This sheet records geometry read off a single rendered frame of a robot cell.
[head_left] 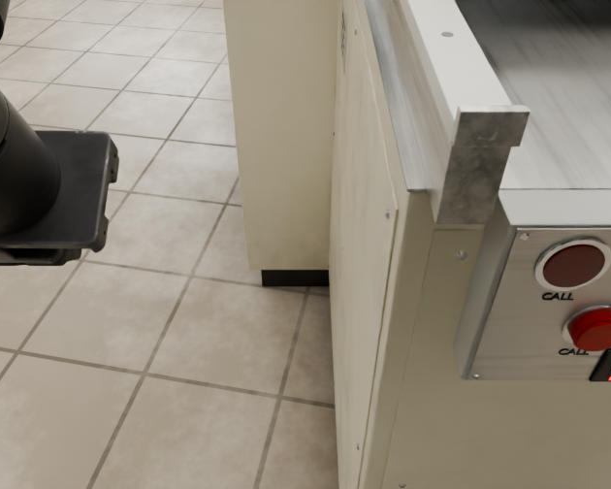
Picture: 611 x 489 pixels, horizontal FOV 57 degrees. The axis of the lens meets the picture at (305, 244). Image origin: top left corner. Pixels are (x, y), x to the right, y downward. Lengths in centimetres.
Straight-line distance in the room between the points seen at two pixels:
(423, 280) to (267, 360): 93
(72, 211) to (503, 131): 21
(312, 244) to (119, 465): 59
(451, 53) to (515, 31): 21
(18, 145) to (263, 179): 91
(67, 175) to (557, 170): 27
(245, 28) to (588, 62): 64
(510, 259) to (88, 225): 22
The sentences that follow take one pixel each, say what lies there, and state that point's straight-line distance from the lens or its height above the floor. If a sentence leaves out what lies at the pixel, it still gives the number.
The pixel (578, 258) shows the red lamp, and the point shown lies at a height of 82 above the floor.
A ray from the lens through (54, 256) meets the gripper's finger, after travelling 33.
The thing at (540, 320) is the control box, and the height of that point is 76.
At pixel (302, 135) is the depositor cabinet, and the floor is 45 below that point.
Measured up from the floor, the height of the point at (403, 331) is 71.
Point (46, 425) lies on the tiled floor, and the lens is 129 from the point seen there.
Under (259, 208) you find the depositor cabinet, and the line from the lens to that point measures 121.
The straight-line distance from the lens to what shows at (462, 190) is 29.
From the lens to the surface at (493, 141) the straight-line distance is 27.
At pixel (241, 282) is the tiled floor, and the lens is 143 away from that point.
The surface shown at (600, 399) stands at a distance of 52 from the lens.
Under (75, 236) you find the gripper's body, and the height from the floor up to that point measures 84.
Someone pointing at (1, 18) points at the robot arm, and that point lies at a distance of 28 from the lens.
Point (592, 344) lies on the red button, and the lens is 39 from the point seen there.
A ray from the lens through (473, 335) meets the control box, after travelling 37.
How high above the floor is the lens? 103
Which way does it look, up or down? 42 degrees down
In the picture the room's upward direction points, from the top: straight up
